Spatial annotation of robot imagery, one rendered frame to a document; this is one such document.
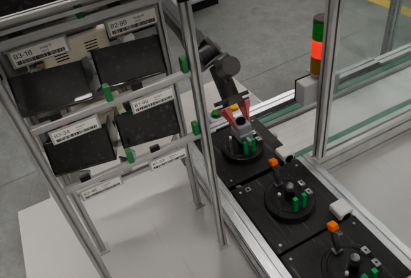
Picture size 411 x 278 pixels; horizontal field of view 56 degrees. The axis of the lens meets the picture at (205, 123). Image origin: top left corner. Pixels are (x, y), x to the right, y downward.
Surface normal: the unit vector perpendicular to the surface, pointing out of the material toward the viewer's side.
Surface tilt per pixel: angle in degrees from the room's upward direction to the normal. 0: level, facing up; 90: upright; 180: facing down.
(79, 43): 98
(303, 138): 0
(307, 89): 90
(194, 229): 0
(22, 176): 1
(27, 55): 90
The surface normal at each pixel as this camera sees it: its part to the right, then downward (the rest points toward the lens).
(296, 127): -0.12, -0.75
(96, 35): 0.50, 0.62
